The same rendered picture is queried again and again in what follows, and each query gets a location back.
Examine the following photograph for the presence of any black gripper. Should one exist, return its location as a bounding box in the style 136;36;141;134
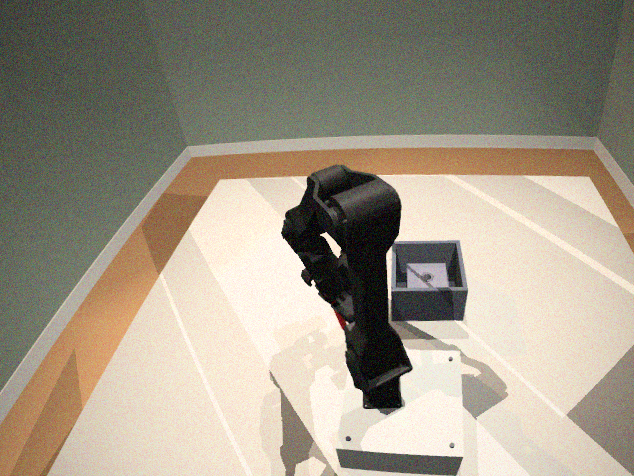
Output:
301;259;354;324

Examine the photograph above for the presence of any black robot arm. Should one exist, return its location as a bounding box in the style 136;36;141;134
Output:
281;165;413;409

